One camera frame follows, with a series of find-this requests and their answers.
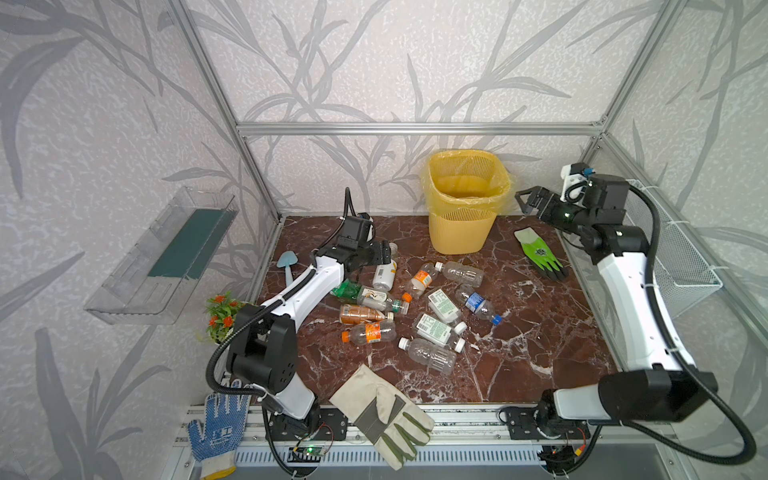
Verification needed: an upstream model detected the orange label bottle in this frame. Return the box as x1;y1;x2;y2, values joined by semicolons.
342;320;397;345
402;262;443;302

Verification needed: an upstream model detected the brown coffee bottle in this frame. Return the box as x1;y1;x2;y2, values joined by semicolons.
339;304;394;325

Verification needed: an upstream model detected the clear acrylic wall shelf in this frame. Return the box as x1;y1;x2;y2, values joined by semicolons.
84;186;239;325

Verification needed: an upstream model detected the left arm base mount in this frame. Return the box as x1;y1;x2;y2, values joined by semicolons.
267;406;349;442

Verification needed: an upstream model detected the clear bottle bird label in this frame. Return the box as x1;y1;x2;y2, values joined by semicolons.
356;287;410;315

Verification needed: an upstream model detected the artificial flower plant pot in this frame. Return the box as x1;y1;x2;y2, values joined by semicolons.
206;291;245;344

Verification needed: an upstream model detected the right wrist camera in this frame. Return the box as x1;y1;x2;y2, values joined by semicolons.
560;162;594;205

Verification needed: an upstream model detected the green plastic bottle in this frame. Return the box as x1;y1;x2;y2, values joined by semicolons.
331;280;363;304

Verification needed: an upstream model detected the yellow ribbed plastic bin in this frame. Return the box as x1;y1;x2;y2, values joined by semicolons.
427;149;512;256

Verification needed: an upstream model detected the blue label bottle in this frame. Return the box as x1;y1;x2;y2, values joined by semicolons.
455;284;502;325

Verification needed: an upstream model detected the light blue garden trowel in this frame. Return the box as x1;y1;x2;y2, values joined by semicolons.
276;250;298;287

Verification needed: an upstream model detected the yellow bin liner bag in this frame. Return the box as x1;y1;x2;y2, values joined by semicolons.
421;149;516;220

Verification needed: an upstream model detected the blue dotted knit glove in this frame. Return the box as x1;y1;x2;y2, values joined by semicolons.
187;392;251;480

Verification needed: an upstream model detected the aluminium front rail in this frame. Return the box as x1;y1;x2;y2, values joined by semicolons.
173;403;667;449

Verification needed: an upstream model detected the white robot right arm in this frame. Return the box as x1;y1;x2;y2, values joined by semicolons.
515;176;757;466

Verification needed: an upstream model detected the green black rubber glove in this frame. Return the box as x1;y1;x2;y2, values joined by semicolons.
514;228;568;281

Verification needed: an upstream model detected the white yoghurt bottle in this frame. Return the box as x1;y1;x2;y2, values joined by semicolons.
372;243;398;292

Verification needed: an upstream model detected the clear bottle white cap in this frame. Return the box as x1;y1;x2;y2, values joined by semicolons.
435;261;484;288

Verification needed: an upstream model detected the beige leather work glove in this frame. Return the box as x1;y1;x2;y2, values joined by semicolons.
330;365;434;470

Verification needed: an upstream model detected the clear ribbed bottle front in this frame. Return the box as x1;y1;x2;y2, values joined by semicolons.
398;338;457;376

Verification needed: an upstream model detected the white wire mesh basket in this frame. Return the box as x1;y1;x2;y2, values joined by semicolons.
654;201;722;318

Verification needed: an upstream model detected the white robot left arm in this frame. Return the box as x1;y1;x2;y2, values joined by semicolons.
205;240;391;421

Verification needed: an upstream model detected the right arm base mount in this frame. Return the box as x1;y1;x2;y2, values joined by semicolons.
497;406;591;442

